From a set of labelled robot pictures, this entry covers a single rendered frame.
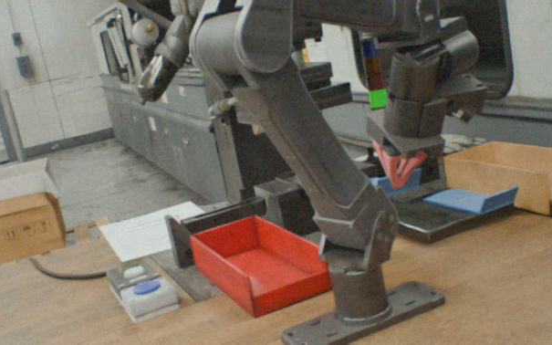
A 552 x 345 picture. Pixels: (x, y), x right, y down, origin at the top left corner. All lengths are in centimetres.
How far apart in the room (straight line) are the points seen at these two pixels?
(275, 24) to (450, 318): 39
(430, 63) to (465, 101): 10
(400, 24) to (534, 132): 88
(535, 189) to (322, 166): 47
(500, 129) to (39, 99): 898
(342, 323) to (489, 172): 47
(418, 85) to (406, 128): 6
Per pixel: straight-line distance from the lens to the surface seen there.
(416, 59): 86
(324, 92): 116
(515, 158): 131
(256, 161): 140
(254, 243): 115
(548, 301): 85
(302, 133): 71
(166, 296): 99
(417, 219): 111
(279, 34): 67
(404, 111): 88
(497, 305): 85
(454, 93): 91
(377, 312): 81
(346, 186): 75
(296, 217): 116
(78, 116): 1034
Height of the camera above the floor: 127
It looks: 13 degrees down
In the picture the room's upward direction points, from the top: 11 degrees counter-clockwise
